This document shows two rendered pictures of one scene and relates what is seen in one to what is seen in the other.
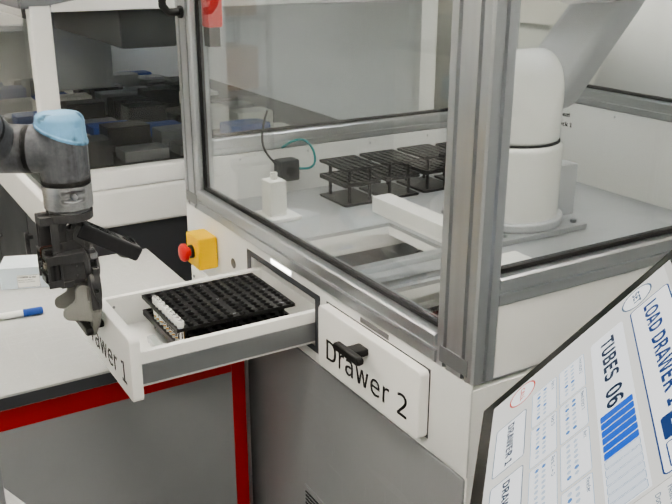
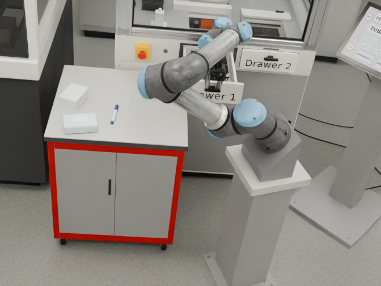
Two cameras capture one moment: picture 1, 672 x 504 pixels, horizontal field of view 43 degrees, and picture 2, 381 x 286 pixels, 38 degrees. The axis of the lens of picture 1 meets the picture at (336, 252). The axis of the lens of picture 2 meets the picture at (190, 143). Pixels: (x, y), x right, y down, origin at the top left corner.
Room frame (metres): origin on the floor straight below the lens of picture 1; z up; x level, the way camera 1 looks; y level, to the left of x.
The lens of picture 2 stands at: (0.47, 2.36, 2.29)
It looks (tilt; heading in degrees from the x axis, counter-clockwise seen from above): 39 degrees down; 295
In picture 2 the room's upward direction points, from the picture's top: 8 degrees clockwise
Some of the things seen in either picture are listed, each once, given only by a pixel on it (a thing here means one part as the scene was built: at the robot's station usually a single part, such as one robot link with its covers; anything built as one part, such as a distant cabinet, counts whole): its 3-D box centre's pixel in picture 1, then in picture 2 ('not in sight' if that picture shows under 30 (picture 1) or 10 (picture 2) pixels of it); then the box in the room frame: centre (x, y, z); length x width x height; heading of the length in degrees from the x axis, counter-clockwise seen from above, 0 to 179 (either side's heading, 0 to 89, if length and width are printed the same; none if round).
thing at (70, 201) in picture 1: (68, 197); not in sight; (1.29, 0.42, 1.13); 0.08 x 0.08 x 0.05
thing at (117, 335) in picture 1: (108, 337); (211, 91); (1.31, 0.38, 0.87); 0.29 x 0.02 x 0.11; 31
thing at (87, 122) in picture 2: not in sight; (80, 123); (1.71, 0.85, 0.78); 0.15 x 0.10 x 0.04; 45
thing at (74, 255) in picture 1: (68, 246); (216, 65); (1.29, 0.43, 1.05); 0.09 x 0.08 x 0.12; 121
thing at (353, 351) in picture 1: (354, 351); (270, 58); (1.19, -0.03, 0.91); 0.07 x 0.04 x 0.01; 31
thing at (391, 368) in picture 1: (368, 366); (269, 61); (1.21, -0.05, 0.87); 0.29 x 0.02 x 0.11; 31
